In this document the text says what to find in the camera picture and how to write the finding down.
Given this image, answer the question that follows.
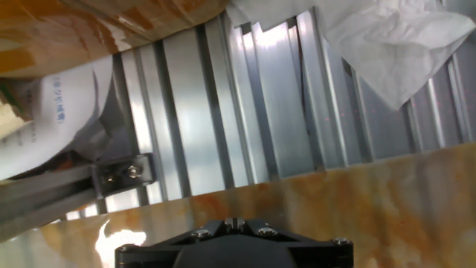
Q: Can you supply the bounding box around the white crumpled tissue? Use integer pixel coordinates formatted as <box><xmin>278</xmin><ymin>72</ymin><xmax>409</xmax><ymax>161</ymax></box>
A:
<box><xmin>225</xmin><ymin>0</ymin><xmax>476</xmax><ymax>111</ymax></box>

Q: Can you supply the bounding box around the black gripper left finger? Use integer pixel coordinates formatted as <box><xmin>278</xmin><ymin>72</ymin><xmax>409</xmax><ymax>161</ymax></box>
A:
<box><xmin>114</xmin><ymin>216</ymin><xmax>235</xmax><ymax>268</ymax></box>

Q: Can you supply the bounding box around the large aluminium beam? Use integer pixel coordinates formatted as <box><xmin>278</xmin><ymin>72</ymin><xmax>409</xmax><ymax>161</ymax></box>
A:
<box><xmin>0</xmin><ymin>153</ymin><xmax>156</xmax><ymax>243</ymax></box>

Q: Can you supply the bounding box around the marble pattern mat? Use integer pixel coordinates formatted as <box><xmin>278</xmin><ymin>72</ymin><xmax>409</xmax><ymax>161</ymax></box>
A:
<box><xmin>0</xmin><ymin>143</ymin><xmax>476</xmax><ymax>268</ymax></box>

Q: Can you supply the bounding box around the blue tissue pack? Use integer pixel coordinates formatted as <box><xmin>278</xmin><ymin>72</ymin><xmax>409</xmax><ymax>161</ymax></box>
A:
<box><xmin>0</xmin><ymin>54</ymin><xmax>127</xmax><ymax>182</ymax></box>

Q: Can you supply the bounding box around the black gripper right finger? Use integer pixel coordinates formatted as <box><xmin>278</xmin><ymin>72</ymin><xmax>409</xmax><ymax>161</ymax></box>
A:
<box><xmin>234</xmin><ymin>216</ymin><xmax>354</xmax><ymax>268</ymax></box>

